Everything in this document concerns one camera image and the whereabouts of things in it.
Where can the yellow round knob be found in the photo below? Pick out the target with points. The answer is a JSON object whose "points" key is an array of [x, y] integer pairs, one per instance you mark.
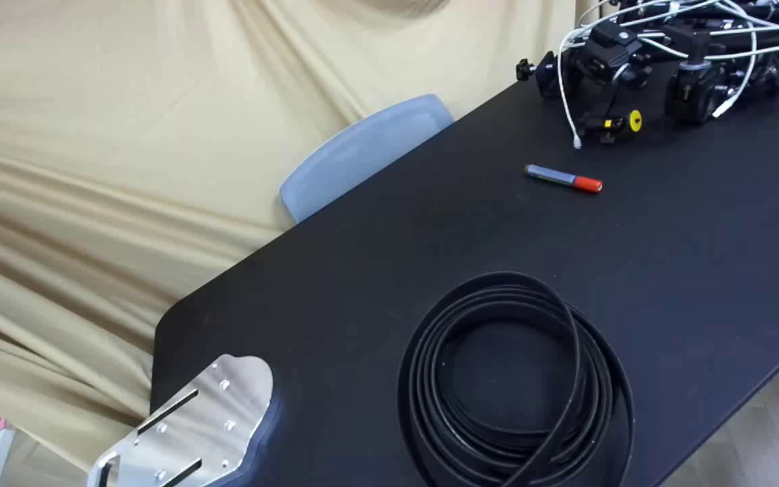
{"points": [[636, 121]]}

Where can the beige draped backdrop cloth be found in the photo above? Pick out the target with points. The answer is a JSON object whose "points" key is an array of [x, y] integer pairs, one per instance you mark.
{"points": [[93, 180]]}

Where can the silver metal mounting plate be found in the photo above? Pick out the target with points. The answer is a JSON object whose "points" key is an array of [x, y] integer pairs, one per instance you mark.
{"points": [[217, 407]]}

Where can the grey marker with orange cap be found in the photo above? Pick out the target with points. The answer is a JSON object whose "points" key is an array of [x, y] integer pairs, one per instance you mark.
{"points": [[556, 176]]}

